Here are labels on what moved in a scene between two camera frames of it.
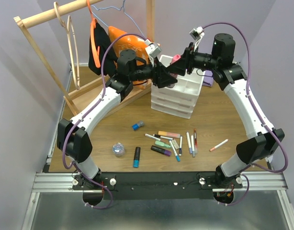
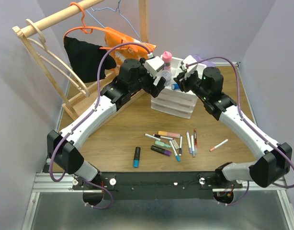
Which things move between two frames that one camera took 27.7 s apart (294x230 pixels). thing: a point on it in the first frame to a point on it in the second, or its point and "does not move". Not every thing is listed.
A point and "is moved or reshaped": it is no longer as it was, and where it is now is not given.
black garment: x=103 y=41 to x=86 y=58
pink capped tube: x=175 y=58 to x=166 y=58
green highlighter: x=162 y=143 does not move
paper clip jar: x=118 y=149 is moved or reshaped
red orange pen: x=195 y=142 does not move
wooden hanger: x=69 y=18 to x=43 y=40
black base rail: x=157 y=185 does not move
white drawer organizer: x=179 y=98 does not move
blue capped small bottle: x=136 y=126 to x=175 y=86
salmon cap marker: x=212 y=149 does not move
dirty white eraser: x=176 y=146 does not move
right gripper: x=186 y=61 to x=182 y=83
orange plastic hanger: x=95 y=50 to x=89 y=29
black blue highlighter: x=136 y=157 does not move
